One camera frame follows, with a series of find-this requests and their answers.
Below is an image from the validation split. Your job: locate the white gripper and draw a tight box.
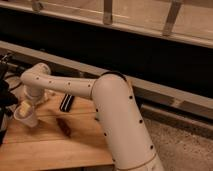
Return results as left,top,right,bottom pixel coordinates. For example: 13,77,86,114
23,87,48,106

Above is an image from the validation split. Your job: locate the white ceramic cup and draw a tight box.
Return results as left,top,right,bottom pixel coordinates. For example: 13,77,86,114
14,101,38,128

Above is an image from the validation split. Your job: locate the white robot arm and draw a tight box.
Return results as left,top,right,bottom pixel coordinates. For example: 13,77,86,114
21,63,164,171

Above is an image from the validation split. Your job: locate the black equipment at left edge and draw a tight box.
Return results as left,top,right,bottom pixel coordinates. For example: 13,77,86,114
0,55,18,146

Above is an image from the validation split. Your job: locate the black striped rectangular block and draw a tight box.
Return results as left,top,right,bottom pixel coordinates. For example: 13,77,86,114
59,94,74,112

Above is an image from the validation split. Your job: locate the dark brown oblong object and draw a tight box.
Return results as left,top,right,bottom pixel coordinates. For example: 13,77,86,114
56,118,71,137

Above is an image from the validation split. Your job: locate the wooden table board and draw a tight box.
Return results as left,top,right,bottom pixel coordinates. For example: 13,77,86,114
0,93,112,171

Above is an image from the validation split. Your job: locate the metal window rail frame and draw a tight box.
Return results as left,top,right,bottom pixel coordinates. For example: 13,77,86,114
0,0,213,49

